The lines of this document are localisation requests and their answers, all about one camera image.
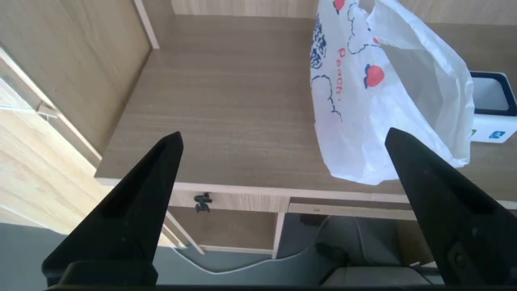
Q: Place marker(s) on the wooden counter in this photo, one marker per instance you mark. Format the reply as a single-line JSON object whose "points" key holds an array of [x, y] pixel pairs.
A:
{"points": [[226, 121]]}

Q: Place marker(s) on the white printed plastic shopping bag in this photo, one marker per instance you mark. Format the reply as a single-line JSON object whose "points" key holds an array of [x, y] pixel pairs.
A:
{"points": [[355, 101]]}

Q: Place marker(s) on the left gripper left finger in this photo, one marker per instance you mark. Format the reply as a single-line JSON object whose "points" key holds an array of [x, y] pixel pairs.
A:
{"points": [[133, 218]]}

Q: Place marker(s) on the black clip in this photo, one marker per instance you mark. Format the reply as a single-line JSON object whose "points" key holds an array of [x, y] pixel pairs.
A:
{"points": [[202, 202]]}

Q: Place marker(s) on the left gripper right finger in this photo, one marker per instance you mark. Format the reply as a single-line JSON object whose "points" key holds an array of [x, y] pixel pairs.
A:
{"points": [[452, 218]]}

